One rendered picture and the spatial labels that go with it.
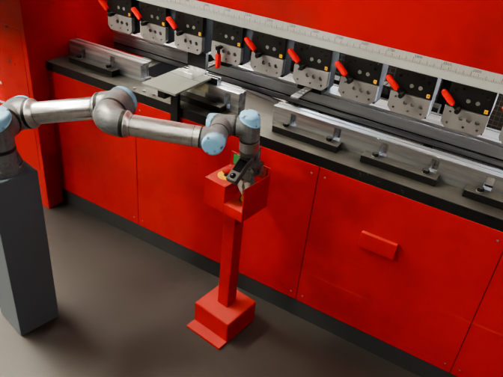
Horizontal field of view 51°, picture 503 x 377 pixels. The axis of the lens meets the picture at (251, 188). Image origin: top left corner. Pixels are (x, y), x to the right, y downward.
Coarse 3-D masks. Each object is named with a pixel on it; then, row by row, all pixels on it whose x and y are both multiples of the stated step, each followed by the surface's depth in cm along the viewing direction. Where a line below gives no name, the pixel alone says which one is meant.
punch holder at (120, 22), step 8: (112, 0) 244; (120, 0) 242; (128, 0) 239; (136, 0) 241; (112, 8) 246; (120, 8) 244; (128, 8) 241; (136, 8) 243; (112, 16) 248; (120, 16) 245; (128, 16) 243; (112, 24) 250; (120, 24) 247; (128, 24) 245; (136, 24) 247; (128, 32) 247; (136, 32) 249
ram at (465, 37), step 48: (144, 0) 234; (240, 0) 210; (288, 0) 199; (336, 0) 190; (384, 0) 181; (432, 0) 173; (480, 0) 166; (336, 48) 197; (432, 48) 179; (480, 48) 172
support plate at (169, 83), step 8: (168, 72) 237; (176, 72) 238; (152, 80) 227; (160, 80) 228; (168, 80) 229; (176, 80) 229; (184, 80) 230; (192, 80) 231; (200, 80) 232; (208, 80) 235; (160, 88) 220; (168, 88) 221; (176, 88) 222; (184, 88) 222
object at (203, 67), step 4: (188, 52) 238; (188, 56) 239; (192, 56) 238; (196, 56) 236; (200, 56) 235; (204, 56) 234; (188, 60) 240; (192, 60) 238; (196, 60) 237; (200, 60) 236; (204, 60) 235; (188, 64) 241; (192, 64) 240; (196, 64) 238; (200, 64) 237; (204, 64) 236; (192, 68) 242; (196, 68) 240; (200, 68) 239; (204, 68) 237; (204, 72) 239
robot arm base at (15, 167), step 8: (8, 152) 191; (16, 152) 196; (0, 160) 190; (8, 160) 192; (16, 160) 195; (0, 168) 191; (8, 168) 192; (16, 168) 195; (0, 176) 192; (8, 176) 193
